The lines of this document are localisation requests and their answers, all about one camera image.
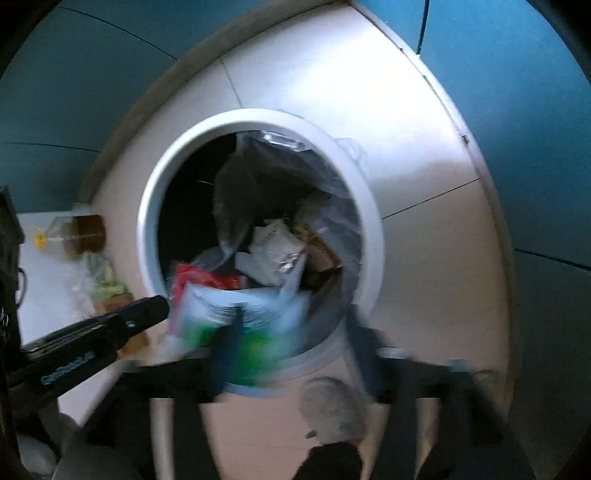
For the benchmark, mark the grey slipper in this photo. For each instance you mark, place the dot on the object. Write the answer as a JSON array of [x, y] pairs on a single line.
[[332, 406]]

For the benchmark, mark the brown cardboard piece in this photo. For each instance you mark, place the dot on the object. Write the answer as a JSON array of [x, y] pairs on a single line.
[[323, 256]]

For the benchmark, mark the silver foil wrapper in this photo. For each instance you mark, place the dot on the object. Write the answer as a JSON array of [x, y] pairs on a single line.
[[272, 249]]

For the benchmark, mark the white round trash bin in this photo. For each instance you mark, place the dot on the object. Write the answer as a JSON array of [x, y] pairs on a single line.
[[152, 221]]

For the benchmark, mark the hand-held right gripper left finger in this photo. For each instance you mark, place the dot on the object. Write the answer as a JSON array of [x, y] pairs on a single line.
[[228, 350]]

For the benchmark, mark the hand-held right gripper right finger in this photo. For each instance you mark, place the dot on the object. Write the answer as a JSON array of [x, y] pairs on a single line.
[[364, 360]]

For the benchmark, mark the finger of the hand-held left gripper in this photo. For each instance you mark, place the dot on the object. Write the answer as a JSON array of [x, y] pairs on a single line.
[[120, 321]]

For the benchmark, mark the blue base cabinet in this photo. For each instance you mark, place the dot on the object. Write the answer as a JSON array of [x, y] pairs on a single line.
[[69, 83], [531, 138]]

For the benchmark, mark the red white plastic package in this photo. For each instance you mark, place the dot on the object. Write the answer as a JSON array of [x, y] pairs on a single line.
[[198, 277]]

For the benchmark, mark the clear bag of vegetables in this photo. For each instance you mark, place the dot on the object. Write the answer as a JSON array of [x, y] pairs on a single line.
[[104, 281]]

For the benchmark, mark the clear bin liner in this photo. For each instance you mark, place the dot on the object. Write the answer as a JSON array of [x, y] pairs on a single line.
[[240, 184]]

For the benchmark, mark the cooking oil bottle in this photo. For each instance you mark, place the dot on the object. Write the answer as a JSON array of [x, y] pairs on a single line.
[[85, 233]]

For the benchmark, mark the person's legs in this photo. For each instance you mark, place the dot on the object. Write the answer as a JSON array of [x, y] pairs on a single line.
[[330, 461]]

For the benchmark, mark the green white sachet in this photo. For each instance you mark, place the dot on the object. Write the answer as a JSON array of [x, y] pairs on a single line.
[[258, 318]]

